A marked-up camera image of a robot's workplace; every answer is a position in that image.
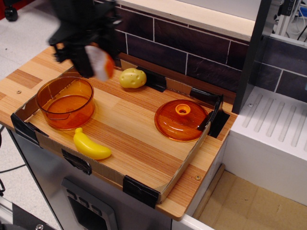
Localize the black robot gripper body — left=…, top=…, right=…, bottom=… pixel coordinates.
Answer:
left=47, top=0, right=123, bottom=63

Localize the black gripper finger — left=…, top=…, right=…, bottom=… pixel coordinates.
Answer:
left=69, top=46, right=94, bottom=78
left=97, top=25, right=119, bottom=59

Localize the white and orange toy sushi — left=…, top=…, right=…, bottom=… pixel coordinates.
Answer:
left=85, top=46, right=115, bottom=81

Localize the orange transparent plastic pot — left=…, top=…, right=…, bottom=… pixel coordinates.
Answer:
left=36, top=76, right=95, bottom=129

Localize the taped cardboard fence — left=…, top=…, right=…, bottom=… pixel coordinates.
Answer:
left=8, top=58, right=235, bottom=216

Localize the orange transparent pot lid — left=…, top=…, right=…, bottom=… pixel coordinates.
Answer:
left=154, top=100, right=209, bottom=142

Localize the yellow toy potato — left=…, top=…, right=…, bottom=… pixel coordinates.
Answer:
left=119, top=68, right=147, bottom=89

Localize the black chair caster wheel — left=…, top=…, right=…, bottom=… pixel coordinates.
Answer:
left=4, top=6, right=18, bottom=22

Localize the yellow toy banana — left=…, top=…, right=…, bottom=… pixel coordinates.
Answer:
left=73, top=127, right=112, bottom=160

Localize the grey toy oven front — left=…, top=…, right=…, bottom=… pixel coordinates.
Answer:
left=9, top=131, right=172, bottom=230

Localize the white toy sink drainboard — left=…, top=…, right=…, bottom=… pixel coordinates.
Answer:
left=223, top=87, right=307, bottom=205

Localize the dark vertical cabinet post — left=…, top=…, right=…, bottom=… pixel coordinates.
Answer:
left=232, top=0, right=271, bottom=114

